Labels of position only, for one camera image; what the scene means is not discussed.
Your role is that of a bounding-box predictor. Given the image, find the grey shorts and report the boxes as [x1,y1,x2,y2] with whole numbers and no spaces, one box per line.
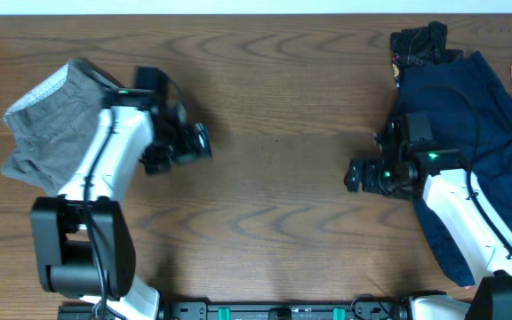
[1,59,122,196]

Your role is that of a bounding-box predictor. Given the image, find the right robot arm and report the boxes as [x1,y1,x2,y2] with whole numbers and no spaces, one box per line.
[345,113,512,319]

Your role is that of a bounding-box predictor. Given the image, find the navy blue garment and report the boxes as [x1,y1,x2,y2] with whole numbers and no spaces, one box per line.
[388,51,512,288]

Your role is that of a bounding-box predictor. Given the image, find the black patterned garment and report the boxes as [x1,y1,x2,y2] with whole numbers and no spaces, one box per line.
[390,21,464,88]

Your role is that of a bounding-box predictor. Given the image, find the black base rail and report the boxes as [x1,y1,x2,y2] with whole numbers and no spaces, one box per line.
[58,292,411,320]

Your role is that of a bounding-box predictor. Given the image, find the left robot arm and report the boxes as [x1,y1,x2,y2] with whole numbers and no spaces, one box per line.
[31,67,212,319]

